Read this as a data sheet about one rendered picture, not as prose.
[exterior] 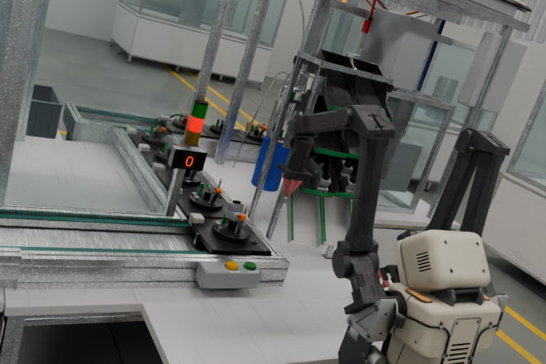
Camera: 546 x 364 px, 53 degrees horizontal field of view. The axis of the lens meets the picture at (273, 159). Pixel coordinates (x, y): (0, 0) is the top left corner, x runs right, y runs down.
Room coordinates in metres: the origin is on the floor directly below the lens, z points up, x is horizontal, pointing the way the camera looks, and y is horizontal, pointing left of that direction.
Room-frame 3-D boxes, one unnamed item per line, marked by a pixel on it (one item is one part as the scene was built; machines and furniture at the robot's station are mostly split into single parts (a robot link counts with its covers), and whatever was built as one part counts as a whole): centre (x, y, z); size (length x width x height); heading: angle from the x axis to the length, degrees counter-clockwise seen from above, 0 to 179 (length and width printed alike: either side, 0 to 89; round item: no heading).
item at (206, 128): (3.29, 0.36, 1.01); 0.24 x 0.24 x 0.13; 33
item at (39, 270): (1.60, 0.22, 0.91); 0.89 x 0.06 x 0.11; 123
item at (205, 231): (1.88, 0.07, 0.96); 0.24 x 0.24 x 0.02; 33
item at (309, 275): (2.25, 0.31, 0.84); 1.50 x 1.41 x 0.03; 123
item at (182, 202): (2.09, 0.21, 1.01); 0.24 x 0.24 x 0.13; 33
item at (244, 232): (1.88, 0.07, 0.98); 0.14 x 0.14 x 0.02
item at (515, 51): (3.29, -1.06, 1.42); 0.30 x 0.09 x 1.13; 123
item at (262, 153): (2.88, 0.00, 0.99); 0.16 x 0.16 x 0.27
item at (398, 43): (3.14, -0.49, 1.50); 0.38 x 0.21 x 0.88; 33
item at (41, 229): (1.74, 0.34, 0.91); 0.84 x 0.28 x 0.10; 123
